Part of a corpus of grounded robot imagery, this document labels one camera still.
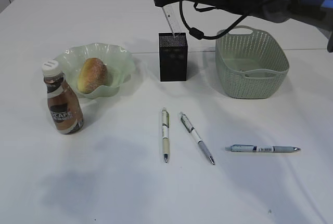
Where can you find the green plastic woven basket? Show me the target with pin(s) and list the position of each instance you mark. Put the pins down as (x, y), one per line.
(256, 52)

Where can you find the sugared bread roll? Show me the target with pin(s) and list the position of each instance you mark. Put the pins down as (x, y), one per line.
(92, 75)

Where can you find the green wavy glass plate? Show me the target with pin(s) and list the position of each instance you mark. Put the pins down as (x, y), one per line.
(118, 61)

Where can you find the beige barrel pen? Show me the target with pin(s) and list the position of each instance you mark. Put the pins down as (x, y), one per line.
(165, 134)

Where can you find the brown coffee drink bottle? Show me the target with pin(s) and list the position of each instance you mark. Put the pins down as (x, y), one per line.
(62, 101)

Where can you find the grey blue gel pen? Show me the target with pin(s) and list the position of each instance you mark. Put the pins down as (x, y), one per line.
(260, 149)

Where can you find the clear plastic ruler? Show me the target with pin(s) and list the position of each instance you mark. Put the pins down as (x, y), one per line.
(172, 21)

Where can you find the white grey patterned pen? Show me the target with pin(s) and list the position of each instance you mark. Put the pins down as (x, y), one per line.
(196, 137)

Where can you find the black mesh pen holder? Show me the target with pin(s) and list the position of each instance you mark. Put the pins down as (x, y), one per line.
(173, 51)

